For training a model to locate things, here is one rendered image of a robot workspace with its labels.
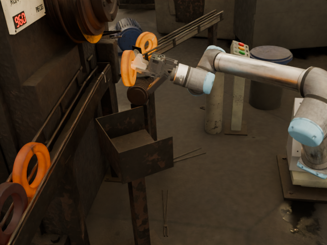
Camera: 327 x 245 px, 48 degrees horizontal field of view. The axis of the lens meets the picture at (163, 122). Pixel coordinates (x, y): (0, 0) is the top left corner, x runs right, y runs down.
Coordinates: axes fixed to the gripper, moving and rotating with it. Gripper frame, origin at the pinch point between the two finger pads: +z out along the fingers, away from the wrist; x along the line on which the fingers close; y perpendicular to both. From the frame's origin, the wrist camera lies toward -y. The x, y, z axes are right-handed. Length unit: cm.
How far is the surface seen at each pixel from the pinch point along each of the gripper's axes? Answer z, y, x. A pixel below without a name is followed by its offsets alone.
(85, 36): 21.1, 5.3, -2.7
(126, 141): -9.2, -22.1, 23.5
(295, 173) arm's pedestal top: -99, -46, -24
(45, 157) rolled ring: 15, -21, 47
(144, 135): -15.2, -20.3, 18.6
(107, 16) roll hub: 14.9, 14.1, -9.8
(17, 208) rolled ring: 15, -27, 67
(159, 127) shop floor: -20, -81, -84
